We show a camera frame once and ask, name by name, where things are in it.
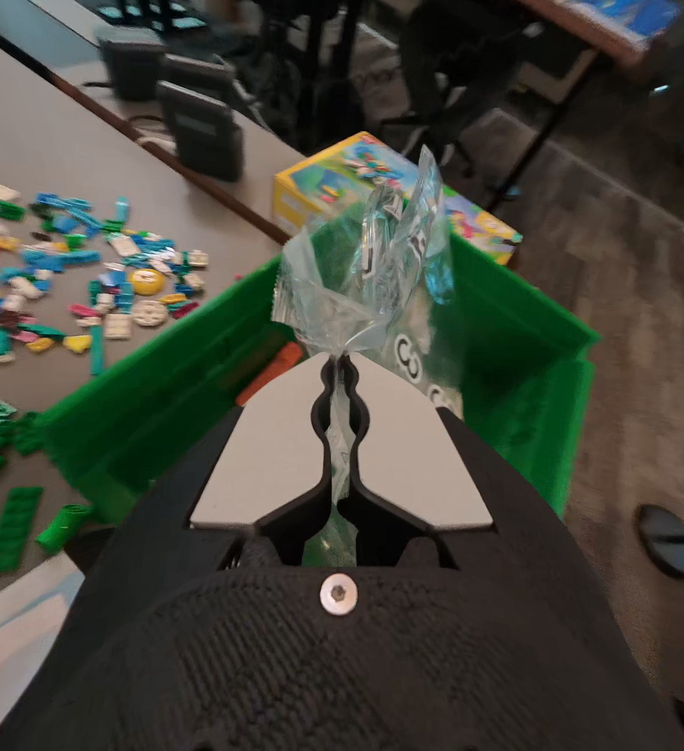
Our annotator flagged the orange brick separator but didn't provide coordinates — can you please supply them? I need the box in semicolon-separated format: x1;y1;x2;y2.
235;341;306;407

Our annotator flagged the black battery charger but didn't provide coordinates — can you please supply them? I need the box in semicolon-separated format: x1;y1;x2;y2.
163;54;237;103
155;82;246;183
97;32;167;102

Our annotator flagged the clear plastic bag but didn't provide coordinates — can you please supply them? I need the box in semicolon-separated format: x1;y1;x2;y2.
377;305;466;420
271;144;457;564

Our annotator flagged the black office chair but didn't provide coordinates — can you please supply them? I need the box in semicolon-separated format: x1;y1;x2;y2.
377;0;530;177

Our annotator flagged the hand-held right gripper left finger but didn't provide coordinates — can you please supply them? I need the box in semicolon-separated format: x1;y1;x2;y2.
189;353;336;566

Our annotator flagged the pile of mixed small lego pieces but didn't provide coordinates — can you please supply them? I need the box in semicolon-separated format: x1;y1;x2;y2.
0;179;210;376

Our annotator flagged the black round stand base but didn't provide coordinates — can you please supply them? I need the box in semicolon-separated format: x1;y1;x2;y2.
635;503;684;579

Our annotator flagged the green plastic bin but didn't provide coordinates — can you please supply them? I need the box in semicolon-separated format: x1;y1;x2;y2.
37;220;603;564
48;352;598;529

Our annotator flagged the yellow lego box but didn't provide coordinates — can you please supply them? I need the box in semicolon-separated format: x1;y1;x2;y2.
271;132;524;268

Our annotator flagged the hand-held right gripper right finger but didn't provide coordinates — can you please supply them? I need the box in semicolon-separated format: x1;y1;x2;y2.
337;353;495;566

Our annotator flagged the blue lego box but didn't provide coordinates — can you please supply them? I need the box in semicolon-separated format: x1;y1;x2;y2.
565;0;684;39

